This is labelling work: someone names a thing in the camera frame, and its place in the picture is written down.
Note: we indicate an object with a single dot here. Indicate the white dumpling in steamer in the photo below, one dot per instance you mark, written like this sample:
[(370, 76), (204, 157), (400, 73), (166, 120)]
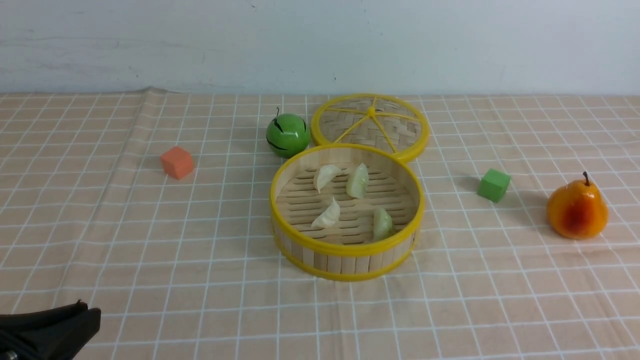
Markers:
[(324, 175)]

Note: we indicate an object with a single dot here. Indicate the green round fruit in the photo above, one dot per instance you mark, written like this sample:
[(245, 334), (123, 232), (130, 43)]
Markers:
[(287, 134)]

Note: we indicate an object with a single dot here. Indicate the checkered beige tablecloth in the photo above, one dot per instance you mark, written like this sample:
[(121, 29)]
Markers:
[(188, 269)]

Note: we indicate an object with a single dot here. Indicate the pale green dumpling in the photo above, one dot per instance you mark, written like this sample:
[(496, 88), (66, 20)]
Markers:
[(383, 226), (357, 182)]

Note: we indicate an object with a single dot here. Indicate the bamboo steamer lid yellow rim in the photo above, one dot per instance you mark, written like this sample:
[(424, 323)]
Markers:
[(383, 122)]

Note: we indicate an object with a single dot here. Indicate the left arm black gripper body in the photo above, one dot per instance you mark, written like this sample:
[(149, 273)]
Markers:
[(53, 334)]

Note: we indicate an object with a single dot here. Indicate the white dumpling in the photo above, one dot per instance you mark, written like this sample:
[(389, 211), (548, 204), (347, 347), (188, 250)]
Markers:
[(329, 217), (324, 175)]

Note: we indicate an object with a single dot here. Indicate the green cube block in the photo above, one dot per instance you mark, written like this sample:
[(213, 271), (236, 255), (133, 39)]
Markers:
[(494, 185)]

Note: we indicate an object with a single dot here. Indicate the bamboo steamer tray yellow rim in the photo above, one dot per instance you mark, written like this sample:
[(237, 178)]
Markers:
[(346, 251)]

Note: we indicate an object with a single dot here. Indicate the orange pear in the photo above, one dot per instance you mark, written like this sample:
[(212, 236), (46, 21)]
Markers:
[(577, 210)]

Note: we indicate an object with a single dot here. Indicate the orange cube block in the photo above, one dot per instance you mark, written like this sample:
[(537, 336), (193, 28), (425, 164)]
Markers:
[(177, 163)]

